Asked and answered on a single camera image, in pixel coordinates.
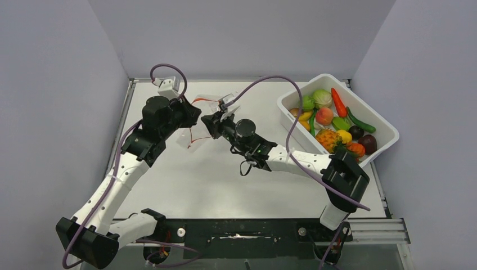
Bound dark avocado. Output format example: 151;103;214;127
348;125;365;141

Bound dark red beet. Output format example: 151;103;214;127
358;134;377;155

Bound small green cabbage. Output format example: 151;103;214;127
301;95;315;112

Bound red chili pepper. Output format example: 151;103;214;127
331;88;348;118

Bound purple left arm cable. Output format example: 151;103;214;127
61;63;188;270

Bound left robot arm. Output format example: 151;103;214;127
55;96;201;269

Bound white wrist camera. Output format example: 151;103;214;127
218;94;240;122
152;76;181;100

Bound yellow banana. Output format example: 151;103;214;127
298;111;313;122

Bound toy peach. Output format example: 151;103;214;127
315;107;334;126

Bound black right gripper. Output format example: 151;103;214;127
202;110;249;155

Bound orange fruit piece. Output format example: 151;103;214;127
299;121;311;132

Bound brown onion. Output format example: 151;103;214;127
289;107;300;118

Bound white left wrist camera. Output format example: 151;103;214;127
152;76;181;100

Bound toy pineapple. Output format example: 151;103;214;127
315;129;348;154

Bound orange pumpkin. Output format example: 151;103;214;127
346;142;366;159

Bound white plastic bin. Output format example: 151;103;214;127
277;74;399;167

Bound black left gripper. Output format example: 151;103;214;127
160;94;201;139

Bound light green pepper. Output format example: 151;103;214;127
331;116;350;131

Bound clear zip bag orange zipper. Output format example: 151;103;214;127
176;94;235;152

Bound dark green cucumber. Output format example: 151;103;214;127
346;107;376;133

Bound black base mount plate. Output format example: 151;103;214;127
146;218;353;262

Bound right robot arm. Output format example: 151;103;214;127
201;112;370;240

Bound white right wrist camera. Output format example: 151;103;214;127
218;94;240;122

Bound pale green cabbage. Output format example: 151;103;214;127
312;88;332;109

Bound green bean pod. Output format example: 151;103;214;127
309;109;317;137

